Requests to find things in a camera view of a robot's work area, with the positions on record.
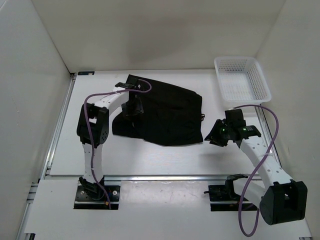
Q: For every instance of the black shorts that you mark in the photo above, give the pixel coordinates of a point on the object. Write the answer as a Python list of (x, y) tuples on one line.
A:
[(172, 115)]

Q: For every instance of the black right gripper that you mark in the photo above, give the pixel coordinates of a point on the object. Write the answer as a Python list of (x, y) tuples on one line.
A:
[(213, 136)]

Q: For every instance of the aluminium left side rail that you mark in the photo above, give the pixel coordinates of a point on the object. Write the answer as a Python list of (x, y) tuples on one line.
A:
[(47, 161)]

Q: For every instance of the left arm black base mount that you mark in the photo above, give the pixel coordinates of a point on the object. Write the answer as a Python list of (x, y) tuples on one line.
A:
[(85, 201)]

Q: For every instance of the aluminium right side rail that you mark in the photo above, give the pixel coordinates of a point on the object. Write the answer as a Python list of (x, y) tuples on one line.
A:
[(267, 123)]

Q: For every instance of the aluminium rail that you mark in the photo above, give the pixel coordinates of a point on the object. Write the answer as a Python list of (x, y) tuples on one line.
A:
[(267, 123), (167, 177), (47, 161)]

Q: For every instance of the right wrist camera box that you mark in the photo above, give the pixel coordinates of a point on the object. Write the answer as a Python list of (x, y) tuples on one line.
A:
[(234, 118)]

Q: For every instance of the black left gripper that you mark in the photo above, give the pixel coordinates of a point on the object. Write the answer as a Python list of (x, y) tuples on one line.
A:
[(138, 109)]

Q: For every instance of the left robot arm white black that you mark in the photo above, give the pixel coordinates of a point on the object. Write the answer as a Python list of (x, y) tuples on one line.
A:
[(94, 125)]

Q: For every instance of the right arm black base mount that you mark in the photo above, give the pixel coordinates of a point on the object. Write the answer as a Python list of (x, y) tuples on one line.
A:
[(223, 197)]

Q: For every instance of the aluminium front rail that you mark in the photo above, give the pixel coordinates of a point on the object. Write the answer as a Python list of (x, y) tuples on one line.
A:
[(167, 177)]

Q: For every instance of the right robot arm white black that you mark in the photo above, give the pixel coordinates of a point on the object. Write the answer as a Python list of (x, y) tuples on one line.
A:
[(281, 199)]

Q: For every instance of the white perforated plastic basket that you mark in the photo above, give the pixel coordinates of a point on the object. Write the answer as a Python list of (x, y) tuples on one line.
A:
[(241, 81)]

